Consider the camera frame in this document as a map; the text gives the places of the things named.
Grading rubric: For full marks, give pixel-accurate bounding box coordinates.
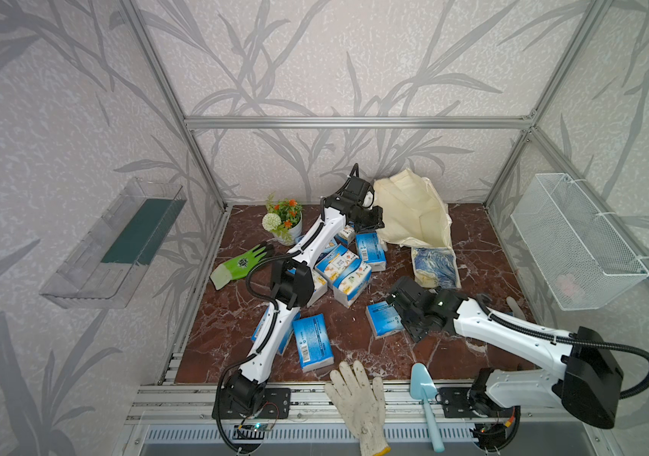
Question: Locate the clear plastic wall shelf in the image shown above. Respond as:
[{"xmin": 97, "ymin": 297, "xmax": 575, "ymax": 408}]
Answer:
[{"xmin": 40, "ymin": 178, "xmax": 187, "ymax": 310}]

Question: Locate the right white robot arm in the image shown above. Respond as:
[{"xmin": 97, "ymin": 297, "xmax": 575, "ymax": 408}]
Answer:
[{"xmin": 385, "ymin": 277, "xmax": 624, "ymax": 429}]

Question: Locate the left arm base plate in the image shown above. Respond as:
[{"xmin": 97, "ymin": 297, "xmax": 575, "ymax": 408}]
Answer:
[{"xmin": 212, "ymin": 388, "xmax": 291, "ymax": 420}]

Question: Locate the orange blue tissue pack back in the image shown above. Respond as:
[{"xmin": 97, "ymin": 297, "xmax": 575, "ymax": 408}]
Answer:
[{"xmin": 335, "ymin": 224, "xmax": 356, "ymax": 247}]

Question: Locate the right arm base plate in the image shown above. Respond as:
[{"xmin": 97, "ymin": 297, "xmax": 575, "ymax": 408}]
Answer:
[{"xmin": 436, "ymin": 386, "xmax": 516, "ymax": 421}]

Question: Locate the white cotton glove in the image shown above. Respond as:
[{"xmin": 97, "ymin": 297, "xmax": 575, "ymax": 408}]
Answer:
[{"xmin": 324, "ymin": 360, "xmax": 391, "ymax": 456}]

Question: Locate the teal plastic trowel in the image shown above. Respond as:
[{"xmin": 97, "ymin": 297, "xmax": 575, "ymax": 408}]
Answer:
[{"xmin": 409, "ymin": 363, "xmax": 444, "ymax": 453}]

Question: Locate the blue tissue pack front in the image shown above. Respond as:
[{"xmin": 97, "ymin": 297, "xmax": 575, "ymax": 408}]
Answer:
[{"xmin": 292, "ymin": 315, "xmax": 334, "ymax": 372}]

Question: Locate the white wire basket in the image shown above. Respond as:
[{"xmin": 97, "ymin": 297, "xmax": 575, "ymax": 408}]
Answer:
[{"xmin": 511, "ymin": 173, "xmax": 649, "ymax": 312}]

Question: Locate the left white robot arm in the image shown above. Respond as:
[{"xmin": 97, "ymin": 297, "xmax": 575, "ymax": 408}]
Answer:
[{"xmin": 214, "ymin": 166, "xmax": 385, "ymax": 419}]

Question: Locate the green black work glove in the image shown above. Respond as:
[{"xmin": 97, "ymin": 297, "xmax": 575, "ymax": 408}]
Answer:
[{"xmin": 211, "ymin": 242, "xmax": 274, "ymax": 291}]

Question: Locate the blue dotted white glove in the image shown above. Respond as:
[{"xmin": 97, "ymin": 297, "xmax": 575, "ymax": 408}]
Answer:
[{"xmin": 506, "ymin": 296, "xmax": 527, "ymax": 320}]

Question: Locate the blue white upright tissue pack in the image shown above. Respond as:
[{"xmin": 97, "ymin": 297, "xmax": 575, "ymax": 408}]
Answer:
[{"xmin": 356, "ymin": 232, "xmax": 387, "ymax": 272}]

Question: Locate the orange blue tissue pack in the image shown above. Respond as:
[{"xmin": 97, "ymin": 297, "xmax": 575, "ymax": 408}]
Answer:
[
  {"xmin": 335, "ymin": 224, "xmax": 356, "ymax": 247},
  {"xmin": 307, "ymin": 270, "xmax": 328, "ymax": 307},
  {"xmin": 332, "ymin": 260, "xmax": 372, "ymax": 308},
  {"xmin": 315, "ymin": 245, "xmax": 360, "ymax": 285}
]

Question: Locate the canvas bag with blue painting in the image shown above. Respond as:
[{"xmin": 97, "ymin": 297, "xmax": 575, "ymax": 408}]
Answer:
[{"xmin": 374, "ymin": 169, "xmax": 461, "ymax": 289}]

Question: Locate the white ribbed flower pot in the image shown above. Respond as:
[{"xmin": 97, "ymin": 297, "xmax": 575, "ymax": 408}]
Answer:
[{"xmin": 274, "ymin": 220, "xmax": 303, "ymax": 246}]

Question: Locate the artificial green flower plant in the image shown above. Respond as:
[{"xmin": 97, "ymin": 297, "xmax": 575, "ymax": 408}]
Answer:
[{"xmin": 262, "ymin": 193, "xmax": 303, "ymax": 235}]

